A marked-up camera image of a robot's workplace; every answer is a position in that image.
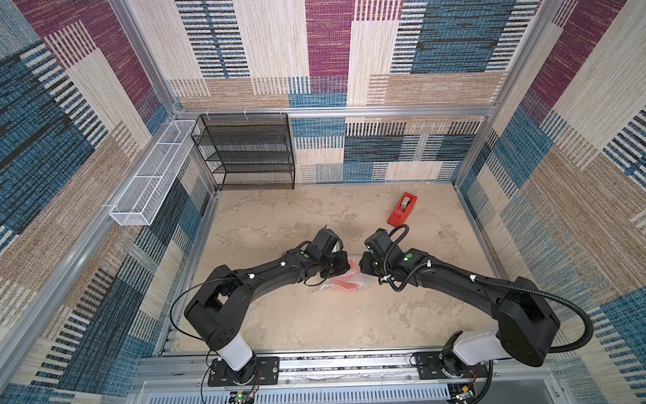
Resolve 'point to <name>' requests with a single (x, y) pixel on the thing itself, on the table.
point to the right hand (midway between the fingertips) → (366, 267)
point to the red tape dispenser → (401, 213)
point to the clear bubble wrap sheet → (354, 279)
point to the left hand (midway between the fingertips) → (354, 267)
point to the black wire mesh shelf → (247, 151)
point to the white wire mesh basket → (150, 183)
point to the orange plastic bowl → (344, 284)
